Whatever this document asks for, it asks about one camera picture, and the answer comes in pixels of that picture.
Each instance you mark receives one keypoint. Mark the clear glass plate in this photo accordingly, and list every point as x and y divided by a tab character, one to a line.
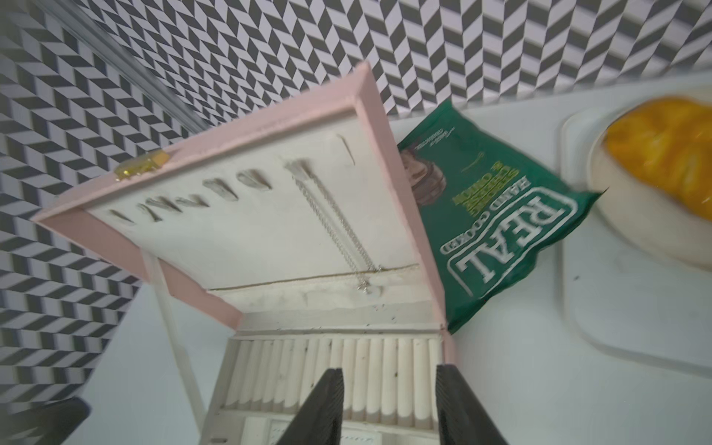
645	216

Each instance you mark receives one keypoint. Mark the green snack bag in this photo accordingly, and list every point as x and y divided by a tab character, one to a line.
488	209

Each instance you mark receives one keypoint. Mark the pink jewelry box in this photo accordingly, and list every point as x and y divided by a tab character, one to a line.
280	245

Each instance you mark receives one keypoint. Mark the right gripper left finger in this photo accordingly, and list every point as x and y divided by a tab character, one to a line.
319	421

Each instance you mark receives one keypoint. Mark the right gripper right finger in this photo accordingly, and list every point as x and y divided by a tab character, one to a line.
463	420

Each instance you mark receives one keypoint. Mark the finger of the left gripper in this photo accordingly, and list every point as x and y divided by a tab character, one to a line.
53	422

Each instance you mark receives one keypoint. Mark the braided bread loaf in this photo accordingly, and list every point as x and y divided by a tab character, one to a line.
666	143

